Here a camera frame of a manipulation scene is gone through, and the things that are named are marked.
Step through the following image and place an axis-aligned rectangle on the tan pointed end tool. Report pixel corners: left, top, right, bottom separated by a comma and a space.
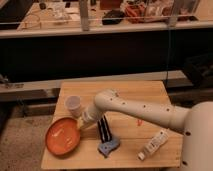
77, 118, 88, 130

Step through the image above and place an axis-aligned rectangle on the orange ceramic bowl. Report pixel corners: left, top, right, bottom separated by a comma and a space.
45, 117, 80, 156

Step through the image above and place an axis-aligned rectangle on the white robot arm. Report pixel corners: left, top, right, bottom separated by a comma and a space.
77, 89, 213, 171

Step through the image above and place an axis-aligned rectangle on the translucent plastic cup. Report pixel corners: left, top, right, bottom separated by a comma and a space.
64, 96, 81, 118

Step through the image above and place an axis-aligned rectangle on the small orange object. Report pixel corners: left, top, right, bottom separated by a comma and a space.
137, 119, 143, 126

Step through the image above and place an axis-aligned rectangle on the white tube bottle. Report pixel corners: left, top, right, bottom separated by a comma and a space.
138, 130, 169, 160

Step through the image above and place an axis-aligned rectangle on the black bag on counter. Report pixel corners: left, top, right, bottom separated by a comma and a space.
102, 10, 125, 25

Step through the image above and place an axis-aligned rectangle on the red orange item on counter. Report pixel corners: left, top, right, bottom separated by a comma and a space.
125, 4, 145, 23

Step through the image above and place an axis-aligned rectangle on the dark crate at right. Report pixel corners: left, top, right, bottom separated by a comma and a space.
183, 53, 213, 88

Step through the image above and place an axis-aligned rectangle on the grey metal post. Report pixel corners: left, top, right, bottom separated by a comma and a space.
79, 0, 89, 31

